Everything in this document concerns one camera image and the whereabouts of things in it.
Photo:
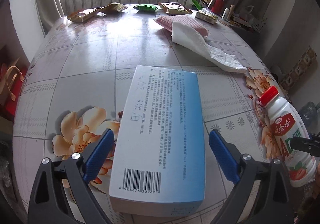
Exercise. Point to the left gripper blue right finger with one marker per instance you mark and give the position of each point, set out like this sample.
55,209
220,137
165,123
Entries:
237,167

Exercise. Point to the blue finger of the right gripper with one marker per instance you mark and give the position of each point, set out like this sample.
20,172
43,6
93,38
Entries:
311,145

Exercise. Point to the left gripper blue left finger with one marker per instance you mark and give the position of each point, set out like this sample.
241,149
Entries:
95,154

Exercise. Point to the white yogurt drink bottle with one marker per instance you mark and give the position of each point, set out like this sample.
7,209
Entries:
286,124

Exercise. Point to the white blue medicine box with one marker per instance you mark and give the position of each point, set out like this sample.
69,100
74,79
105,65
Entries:
159,161

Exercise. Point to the white tissue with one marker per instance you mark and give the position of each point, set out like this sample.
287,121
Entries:
189,38

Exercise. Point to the pink knitted scrub sponge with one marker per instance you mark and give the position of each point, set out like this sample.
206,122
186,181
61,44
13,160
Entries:
167,21

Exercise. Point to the large water jug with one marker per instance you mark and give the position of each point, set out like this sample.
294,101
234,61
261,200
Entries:
309,113

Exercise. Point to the floral plastic tablecloth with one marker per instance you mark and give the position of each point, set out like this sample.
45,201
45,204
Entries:
120,121

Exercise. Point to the patterned cardboard roll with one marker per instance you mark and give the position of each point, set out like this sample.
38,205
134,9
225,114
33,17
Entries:
299,69

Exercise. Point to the red gift bag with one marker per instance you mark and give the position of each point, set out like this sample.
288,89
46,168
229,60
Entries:
11,84

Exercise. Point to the grey low cabinet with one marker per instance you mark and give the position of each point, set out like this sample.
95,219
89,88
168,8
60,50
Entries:
250,36

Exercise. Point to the white plastic basket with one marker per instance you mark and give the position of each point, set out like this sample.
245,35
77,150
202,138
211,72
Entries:
256,25

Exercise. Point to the orange brown snack packet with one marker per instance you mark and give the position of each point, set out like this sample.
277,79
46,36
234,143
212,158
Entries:
82,16

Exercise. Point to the yellow crumpled snack packet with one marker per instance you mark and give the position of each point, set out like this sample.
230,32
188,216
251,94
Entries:
113,8

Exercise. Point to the small white bottle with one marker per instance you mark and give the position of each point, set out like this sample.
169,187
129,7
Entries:
225,14

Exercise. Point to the small gold tissue pack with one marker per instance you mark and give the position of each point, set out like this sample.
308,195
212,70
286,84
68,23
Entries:
207,17

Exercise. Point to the small green packet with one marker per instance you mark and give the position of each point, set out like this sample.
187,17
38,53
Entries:
146,8

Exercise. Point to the red thermos bottle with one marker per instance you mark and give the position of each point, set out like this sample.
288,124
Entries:
217,6

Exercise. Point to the yellow orange snack bag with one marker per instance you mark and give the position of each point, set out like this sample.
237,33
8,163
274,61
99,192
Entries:
175,8

